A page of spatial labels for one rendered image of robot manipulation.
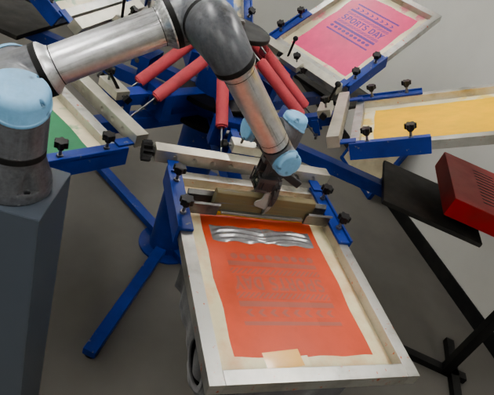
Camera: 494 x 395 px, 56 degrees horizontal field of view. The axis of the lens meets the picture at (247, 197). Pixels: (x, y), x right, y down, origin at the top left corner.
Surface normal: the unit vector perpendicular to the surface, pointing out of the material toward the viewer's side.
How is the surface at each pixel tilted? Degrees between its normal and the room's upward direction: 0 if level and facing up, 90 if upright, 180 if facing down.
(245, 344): 0
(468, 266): 90
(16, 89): 7
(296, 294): 0
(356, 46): 32
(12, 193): 72
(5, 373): 90
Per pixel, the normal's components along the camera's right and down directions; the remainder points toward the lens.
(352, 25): -0.08, -0.53
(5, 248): -0.04, 0.57
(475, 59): -0.91, -0.11
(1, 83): 0.37, -0.68
